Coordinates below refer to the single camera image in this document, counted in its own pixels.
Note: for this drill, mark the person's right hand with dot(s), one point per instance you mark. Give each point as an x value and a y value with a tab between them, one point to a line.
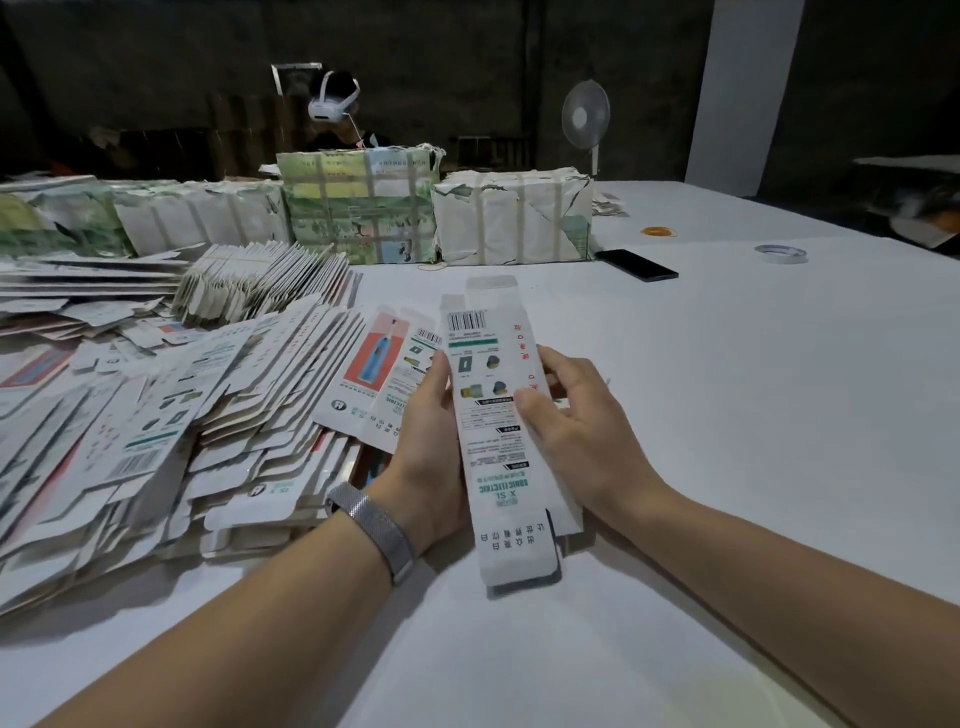
593	443

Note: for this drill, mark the person's left hand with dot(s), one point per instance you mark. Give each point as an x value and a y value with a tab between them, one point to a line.
423	473

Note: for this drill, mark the toothbrush carton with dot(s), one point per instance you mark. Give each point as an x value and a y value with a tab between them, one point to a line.
492	450

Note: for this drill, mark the fanned stack of white cartons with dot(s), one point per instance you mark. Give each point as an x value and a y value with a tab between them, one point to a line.
263	282

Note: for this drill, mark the pile of cartons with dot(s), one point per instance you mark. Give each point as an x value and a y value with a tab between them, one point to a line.
165	420

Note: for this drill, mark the person's left forearm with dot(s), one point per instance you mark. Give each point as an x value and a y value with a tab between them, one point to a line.
225	638

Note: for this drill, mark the person's right forearm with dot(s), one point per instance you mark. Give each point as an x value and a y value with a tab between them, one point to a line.
795	608

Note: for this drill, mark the grey band wristwatch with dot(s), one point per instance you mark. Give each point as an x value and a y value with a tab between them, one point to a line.
375	528

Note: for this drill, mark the black smartphone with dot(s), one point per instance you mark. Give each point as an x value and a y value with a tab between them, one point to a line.
636	266

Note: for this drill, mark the small orange tape roll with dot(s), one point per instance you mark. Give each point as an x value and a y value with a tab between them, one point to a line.
657	231

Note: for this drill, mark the small white paper stack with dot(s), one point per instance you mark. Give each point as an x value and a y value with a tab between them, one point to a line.
608	204

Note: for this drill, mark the white tape roll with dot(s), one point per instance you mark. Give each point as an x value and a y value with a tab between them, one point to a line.
759	254

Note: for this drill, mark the green printed wrapped bundle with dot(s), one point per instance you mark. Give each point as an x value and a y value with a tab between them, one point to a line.
360	203

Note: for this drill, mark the dark wooden chair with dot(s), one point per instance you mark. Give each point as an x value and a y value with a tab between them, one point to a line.
488	153

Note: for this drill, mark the white standing fan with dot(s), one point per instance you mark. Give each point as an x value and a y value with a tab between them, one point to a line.
585	113

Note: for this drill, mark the row of white wrapped bundles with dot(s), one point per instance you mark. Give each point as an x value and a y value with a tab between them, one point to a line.
150	218

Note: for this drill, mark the white board panel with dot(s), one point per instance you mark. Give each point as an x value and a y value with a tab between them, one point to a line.
746	98

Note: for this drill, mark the cluttered side table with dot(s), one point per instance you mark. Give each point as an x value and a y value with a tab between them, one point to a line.
918	203

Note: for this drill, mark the white head-mounted camera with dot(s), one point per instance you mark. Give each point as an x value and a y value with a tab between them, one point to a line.
333	102

